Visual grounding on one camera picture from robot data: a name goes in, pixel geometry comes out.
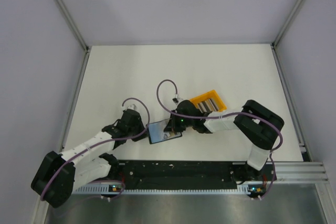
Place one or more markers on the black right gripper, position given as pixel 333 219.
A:
pixel 172 126

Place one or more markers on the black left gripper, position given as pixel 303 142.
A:
pixel 143 135

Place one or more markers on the white silver credit card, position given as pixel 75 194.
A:
pixel 170 135

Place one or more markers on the black leather card holder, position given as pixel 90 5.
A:
pixel 157 134

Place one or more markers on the yellow plastic bin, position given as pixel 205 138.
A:
pixel 211 94

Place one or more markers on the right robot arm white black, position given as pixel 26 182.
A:
pixel 260 125

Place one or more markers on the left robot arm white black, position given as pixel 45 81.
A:
pixel 60 174

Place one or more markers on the stack of cards in bin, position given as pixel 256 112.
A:
pixel 208 105

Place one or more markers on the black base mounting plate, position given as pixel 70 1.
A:
pixel 187 175

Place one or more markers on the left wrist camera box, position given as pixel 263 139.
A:
pixel 130 107

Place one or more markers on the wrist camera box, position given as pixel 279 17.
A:
pixel 130 107
pixel 177 99

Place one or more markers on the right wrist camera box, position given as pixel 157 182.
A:
pixel 177 99

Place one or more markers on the grey slotted cable duct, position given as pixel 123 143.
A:
pixel 106 189

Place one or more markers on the aluminium frame post left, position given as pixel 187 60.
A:
pixel 71 24

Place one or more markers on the aluminium frame post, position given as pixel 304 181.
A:
pixel 288 22
pixel 71 24

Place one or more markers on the aluminium frame rail front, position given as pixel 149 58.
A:
pixel 306 171

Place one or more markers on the aluminium frame post right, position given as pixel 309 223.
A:
pixel 288 22

